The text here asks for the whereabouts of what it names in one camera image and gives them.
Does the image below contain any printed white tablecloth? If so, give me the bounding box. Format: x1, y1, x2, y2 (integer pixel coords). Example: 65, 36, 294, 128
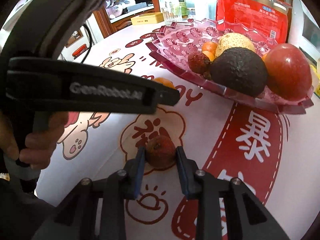
36, 24, 319, 239

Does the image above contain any yellow tissue box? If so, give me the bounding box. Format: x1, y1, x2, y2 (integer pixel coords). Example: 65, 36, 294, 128
310, 64, 320, 98

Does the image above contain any person left hand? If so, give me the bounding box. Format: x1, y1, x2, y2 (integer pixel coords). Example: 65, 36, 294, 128
1, 112, 68, 170

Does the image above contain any pink glass fruit bowl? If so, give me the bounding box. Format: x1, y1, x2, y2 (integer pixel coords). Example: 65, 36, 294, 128
147, 19, 313, 114

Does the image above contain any yellow flat box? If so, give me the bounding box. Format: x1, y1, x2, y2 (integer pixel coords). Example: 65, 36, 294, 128
131, 12, 164, 25

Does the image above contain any clear drinking glass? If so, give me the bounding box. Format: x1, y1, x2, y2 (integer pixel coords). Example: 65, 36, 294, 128
162, 0, 182, 25

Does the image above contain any clear glass bottle green label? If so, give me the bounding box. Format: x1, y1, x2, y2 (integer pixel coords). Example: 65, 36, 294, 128
172, 0, 188, 20

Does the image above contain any dark red lychee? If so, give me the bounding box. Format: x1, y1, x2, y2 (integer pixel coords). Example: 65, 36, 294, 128
188, 51, 211, 75

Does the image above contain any red paper cup package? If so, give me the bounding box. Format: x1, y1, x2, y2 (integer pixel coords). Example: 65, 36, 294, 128
215, 0, 289, 43

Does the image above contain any white countertop appliance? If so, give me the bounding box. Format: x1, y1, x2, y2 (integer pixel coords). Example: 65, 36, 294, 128
288, 0, 319, 66

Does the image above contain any small orange behind apple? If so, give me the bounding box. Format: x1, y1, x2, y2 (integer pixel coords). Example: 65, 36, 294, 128
154, 77, 175, 89

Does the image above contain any dark green avocado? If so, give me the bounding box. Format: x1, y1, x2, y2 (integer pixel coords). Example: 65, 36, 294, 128
209, 47, 268, 97

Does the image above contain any red yellow apple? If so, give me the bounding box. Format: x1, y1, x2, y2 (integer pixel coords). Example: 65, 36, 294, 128
264, 43, 312, 101

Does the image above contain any small orange tangerine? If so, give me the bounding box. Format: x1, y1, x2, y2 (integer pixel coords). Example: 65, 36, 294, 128
202, 41, 217, 55

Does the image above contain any yellow pear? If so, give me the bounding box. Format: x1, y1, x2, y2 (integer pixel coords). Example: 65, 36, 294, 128
215, 33, 256, 57

